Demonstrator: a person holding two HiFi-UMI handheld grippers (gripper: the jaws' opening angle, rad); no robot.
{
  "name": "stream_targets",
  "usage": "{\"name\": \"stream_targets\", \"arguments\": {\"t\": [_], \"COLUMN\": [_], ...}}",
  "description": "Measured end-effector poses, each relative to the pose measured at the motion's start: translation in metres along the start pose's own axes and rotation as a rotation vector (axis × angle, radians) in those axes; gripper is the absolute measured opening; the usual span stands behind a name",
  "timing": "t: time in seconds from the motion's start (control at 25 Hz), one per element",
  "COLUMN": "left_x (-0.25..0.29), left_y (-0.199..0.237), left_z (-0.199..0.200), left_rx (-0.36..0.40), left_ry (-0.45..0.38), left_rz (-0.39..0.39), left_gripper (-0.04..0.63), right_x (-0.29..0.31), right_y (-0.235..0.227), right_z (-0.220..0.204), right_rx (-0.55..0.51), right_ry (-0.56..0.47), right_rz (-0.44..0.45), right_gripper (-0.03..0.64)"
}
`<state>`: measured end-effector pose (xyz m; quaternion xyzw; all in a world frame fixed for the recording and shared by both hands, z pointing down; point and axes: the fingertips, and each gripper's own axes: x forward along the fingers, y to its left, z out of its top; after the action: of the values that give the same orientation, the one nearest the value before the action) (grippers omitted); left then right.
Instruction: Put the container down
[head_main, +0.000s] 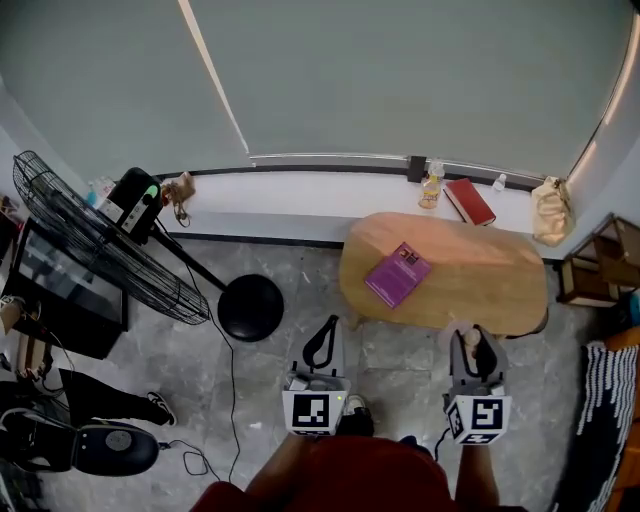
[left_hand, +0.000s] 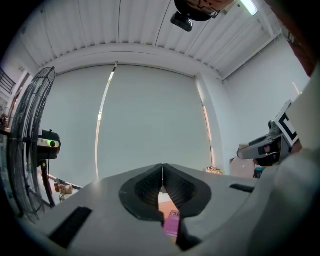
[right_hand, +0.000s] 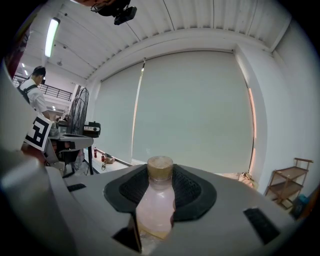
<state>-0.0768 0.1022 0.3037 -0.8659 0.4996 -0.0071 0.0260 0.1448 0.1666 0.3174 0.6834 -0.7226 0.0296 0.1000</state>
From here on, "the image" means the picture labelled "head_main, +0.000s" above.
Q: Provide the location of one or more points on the person's black trousers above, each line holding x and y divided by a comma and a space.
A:
357, 422

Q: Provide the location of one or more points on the clear bottle with yellow label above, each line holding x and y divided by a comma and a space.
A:
431, 192

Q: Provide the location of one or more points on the black oval device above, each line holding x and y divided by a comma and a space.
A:
115, 450

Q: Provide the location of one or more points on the person's left white shoe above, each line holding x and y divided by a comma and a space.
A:
356, 401

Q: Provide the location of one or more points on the person's left forearm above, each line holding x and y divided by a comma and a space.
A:
280, 465

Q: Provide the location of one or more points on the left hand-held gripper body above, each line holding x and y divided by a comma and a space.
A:
312, 412

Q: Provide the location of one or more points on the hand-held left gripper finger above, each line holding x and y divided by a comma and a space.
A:
310, 350
339, 350

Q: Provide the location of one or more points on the person's red shirt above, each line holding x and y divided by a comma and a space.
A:
360, 475

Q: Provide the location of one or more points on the red book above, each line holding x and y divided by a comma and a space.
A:
470, 200

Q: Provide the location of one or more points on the small teal bottle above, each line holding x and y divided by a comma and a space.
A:
92, 195

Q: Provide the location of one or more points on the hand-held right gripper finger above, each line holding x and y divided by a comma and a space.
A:
492, 360
457, 360

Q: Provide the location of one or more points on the small wooden stool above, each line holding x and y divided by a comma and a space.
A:
30, 355

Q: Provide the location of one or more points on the oval wooden table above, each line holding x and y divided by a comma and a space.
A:
475, 280

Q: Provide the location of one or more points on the black standing fan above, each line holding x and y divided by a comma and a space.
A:
132, 200

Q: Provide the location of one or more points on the teal cushion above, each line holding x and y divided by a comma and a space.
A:
635, 307

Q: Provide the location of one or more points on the grey roller blind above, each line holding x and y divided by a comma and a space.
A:
425, 75
100, 75

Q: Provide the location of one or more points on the small clear bottle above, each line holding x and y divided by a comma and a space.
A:
500, 184

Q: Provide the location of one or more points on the purple book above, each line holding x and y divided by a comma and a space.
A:
397, 277

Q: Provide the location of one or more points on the person's right forearm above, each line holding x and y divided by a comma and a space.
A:
477, 475

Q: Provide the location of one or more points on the wooden shelf cart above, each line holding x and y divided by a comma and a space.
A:
600, 270

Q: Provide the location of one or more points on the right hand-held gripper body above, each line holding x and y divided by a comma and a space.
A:
482, 417

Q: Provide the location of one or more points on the black white striped pillow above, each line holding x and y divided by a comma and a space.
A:
605, 400

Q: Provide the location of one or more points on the beige bag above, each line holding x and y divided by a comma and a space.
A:
550, 215

